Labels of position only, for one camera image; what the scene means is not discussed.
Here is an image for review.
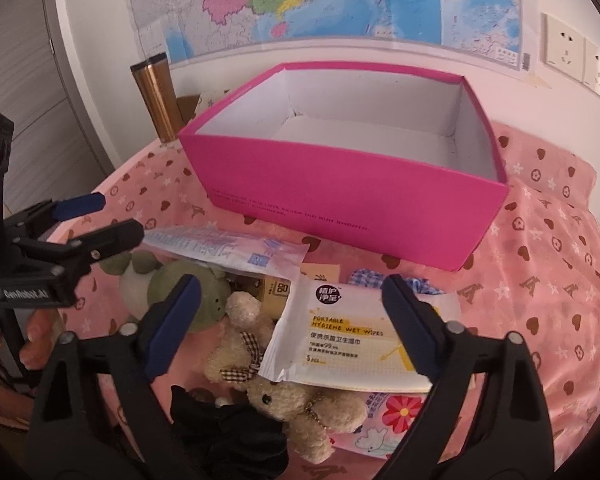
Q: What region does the colourful wall map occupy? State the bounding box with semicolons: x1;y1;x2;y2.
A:
126;0;539;72

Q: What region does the beige teddy bear plush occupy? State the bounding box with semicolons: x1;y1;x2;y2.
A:
202;290;368;465

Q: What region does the grey wooden door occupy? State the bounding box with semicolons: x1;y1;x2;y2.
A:
0;0;114;214

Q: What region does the white wall socket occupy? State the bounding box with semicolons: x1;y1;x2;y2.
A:
583;39;600;96
545;14;584;82

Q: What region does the green frog plush toy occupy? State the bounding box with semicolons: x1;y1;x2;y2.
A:
100;249;230;333

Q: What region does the blue checkered cloth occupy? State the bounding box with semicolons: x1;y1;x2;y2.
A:
348;269;443;296

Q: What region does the floral tissue pack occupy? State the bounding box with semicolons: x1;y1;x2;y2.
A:
332;392;426;460

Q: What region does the pink cardboard box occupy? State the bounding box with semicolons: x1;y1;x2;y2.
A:
180;61;509;271

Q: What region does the yellow tissue pack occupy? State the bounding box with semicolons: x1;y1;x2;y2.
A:
236;275;290;320

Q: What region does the person's left hand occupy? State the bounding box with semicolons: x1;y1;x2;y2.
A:
0;309;61;419

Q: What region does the pink patterned blanket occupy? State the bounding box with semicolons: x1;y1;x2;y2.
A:
53;124;600;464

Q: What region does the copper thermos tumbler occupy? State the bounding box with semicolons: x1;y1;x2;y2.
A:
130;52;185;144

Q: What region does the white wet wipes pack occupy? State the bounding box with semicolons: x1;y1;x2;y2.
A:
258;273;463;395

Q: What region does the brown wooden headboard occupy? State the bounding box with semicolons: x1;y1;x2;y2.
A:
176;94;200;125

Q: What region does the black fabric scrunchie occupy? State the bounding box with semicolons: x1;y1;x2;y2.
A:
170;386;289;479

